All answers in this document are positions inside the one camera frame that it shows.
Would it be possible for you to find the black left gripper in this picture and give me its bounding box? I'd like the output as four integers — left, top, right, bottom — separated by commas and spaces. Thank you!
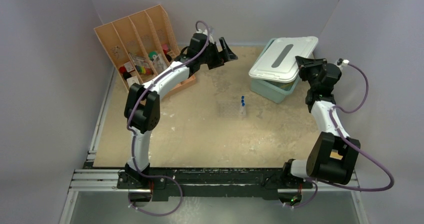
198, 38, 237, 70

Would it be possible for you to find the white plastic bin lid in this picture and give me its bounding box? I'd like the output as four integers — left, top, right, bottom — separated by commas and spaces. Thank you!
248, 36, 319, 83

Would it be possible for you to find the clear test tube rack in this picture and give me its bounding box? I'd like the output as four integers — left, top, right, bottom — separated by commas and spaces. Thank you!
217, 100, 244, 118

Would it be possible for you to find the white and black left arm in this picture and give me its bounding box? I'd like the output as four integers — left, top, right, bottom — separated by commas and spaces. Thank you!
124, 33, 238, 189

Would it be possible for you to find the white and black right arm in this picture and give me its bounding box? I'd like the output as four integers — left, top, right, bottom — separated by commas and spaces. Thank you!
280, 56, 361, 188

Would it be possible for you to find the mint green plastic bin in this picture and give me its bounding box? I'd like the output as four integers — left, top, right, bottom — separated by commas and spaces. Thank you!
250, 38, 313, 104

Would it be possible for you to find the clear protractor ruler set pack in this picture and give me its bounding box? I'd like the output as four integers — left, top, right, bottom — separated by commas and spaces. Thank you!
153, 54, 168, 74

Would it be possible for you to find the green roll in organizer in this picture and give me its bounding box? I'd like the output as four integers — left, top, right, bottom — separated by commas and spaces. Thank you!
148, 51, 158, 61

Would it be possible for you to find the colourful marker pen pack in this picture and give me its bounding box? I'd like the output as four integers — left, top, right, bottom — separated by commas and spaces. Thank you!
128, 52, 154, 76

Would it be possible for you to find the peach plastic desk organizer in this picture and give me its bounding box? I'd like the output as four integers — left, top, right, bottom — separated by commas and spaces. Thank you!
94, 5, 180, 90

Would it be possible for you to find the yellow spiral notebook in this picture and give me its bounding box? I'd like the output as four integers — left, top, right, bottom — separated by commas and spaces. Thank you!
330, 151, 343, 160

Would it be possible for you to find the labelled bag in organizer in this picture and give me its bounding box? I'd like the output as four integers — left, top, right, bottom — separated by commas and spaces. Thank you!
126, 76, 141, 88

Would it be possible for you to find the red black item in organizer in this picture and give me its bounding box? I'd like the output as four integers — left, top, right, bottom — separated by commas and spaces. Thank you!
118, 61, 135, 81

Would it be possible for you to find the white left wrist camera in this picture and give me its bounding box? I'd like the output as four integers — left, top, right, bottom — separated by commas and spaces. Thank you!
197, 27, 215, 44

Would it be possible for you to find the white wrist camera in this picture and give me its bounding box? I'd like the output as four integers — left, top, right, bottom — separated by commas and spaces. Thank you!
197, 27, 215, 44
336, 58, 350, 68

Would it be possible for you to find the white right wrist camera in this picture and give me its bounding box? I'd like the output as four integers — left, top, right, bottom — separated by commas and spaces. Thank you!
336, 58, 350, 68

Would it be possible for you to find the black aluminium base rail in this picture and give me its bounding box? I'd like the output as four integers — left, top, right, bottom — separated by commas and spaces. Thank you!
82, 161, 314, 203

